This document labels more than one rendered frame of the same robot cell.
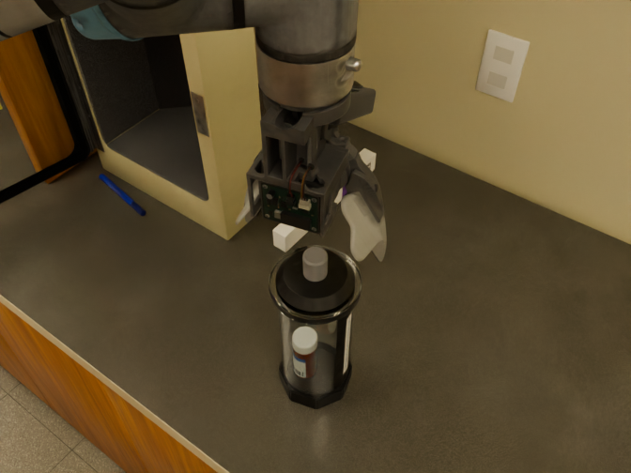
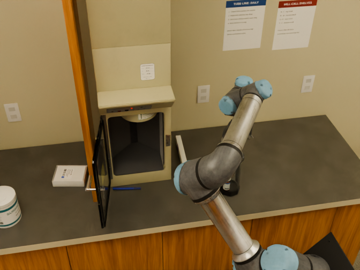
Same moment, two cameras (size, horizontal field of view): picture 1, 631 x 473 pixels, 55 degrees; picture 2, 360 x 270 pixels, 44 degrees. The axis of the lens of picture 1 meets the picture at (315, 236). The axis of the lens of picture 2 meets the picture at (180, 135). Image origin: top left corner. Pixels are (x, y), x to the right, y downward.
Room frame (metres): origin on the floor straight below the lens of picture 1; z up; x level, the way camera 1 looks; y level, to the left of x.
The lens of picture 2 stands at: (-0.48, 1.35, 2.55)
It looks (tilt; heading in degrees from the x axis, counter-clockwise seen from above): 38 degrees down; 313
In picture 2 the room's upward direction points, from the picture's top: 1 degrees clockwise
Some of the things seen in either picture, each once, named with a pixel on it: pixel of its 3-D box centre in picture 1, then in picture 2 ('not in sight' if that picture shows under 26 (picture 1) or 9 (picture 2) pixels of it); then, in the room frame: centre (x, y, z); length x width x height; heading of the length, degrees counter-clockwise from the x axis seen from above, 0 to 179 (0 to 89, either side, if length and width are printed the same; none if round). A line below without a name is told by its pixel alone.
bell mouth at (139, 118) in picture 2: not in sight; (137, 106); (0.86, 0.21, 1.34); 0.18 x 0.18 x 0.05
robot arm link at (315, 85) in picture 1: (310, 65); not in sight; (0.41, 0.00, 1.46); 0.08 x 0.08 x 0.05
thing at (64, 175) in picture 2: not in sight; (70, 175); (1.07, 0.51, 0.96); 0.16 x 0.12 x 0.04; 44
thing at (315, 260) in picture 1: (315, 273); not in sight; (0.44, 0.00, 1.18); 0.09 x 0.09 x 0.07
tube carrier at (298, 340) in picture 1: (315, 330); (231, 172); (0.44, 0.00, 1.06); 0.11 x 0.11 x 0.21
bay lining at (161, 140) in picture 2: (187, 49); (135, 129); (0.89, 0.21, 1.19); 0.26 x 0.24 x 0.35; 54
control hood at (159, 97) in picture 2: not in sight; (136, 105); (0.74, 0.31, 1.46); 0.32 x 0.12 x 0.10; 54
